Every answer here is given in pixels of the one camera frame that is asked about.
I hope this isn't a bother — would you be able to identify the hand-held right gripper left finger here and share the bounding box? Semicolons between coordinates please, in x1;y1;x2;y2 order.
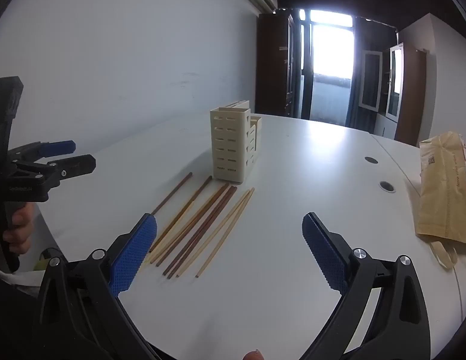
32;212;160;360

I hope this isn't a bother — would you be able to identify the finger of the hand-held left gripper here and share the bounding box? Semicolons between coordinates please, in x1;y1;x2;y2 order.
8;140;77;163
14;154;97;191

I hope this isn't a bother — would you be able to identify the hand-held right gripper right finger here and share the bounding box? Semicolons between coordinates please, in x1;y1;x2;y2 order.
301;212;431;360

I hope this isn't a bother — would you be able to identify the yellow-brown chopstick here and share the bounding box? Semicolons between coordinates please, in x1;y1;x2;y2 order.
148;175;213;254
146;183;230;265

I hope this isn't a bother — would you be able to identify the light bamboo chopstick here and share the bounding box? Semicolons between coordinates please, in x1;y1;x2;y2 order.
195;187;256;279
175;187;253;278

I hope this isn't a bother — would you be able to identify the cream slotted utensil holder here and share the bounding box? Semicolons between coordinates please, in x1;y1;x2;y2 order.
210;107;261;185

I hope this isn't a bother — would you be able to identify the person's left hand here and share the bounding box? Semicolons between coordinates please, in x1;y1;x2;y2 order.
0;202;35;259

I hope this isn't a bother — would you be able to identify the brown paper bag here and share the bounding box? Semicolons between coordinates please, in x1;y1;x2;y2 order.
416;131;466;271

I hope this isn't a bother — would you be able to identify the brown cabinet with glass doors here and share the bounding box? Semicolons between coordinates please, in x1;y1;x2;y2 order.
360;43;428;147

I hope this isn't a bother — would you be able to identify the glass balcony door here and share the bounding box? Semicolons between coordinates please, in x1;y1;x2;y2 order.
298;7;357;128

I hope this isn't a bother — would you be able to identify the dark brown wardrobe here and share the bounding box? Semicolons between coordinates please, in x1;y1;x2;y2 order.
255;9;297;119

